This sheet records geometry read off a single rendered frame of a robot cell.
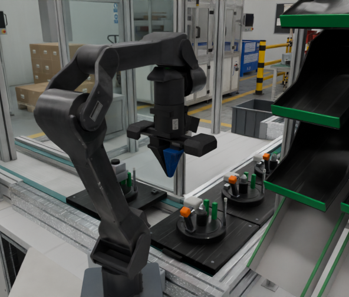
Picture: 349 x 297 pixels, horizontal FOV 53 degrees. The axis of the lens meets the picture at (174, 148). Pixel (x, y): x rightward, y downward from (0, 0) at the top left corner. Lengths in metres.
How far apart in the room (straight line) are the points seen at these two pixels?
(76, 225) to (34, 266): 0.16
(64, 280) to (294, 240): 0.61
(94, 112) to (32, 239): 0.85
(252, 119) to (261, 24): 9.51
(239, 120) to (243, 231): 2.03
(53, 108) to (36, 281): 0.70
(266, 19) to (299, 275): 11.61
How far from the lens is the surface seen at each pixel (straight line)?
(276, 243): 0.85
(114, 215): 0.55
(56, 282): 1.05
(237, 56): 7.78
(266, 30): 12.23
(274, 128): 2.10
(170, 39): 0.60
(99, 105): 0.44
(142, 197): 1.17
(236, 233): 1.00
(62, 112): 0.43
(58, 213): 1.16
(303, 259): 0.82
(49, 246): 1.19
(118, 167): 1.13
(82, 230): 1.08
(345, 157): 0.81
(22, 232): 1.29
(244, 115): 2.94
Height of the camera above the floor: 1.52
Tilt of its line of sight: 20 degrees down
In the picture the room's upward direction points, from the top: straight up
